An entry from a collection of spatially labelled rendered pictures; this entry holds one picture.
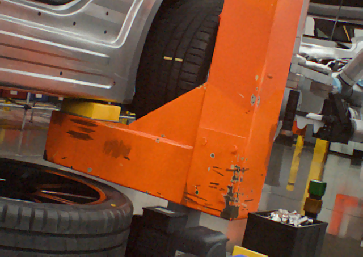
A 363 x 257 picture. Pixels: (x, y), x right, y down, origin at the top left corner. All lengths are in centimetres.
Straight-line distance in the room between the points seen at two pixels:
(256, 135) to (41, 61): 60
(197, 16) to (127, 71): 36
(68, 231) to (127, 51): 73
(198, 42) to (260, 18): 51
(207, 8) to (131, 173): 72
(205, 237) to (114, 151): 38
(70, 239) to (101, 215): 10
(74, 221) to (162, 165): 40
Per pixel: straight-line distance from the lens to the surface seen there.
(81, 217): 158
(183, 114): 186
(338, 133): 228
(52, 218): 154
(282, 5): 178
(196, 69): 221
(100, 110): 206
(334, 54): 488
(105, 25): 204
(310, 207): 188
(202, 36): 225
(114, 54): 206
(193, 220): 256
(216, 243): 209
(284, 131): 219
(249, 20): 178
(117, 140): 196
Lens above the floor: 84
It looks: 3 degrees down
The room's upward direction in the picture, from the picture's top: 12 degrees clockwise
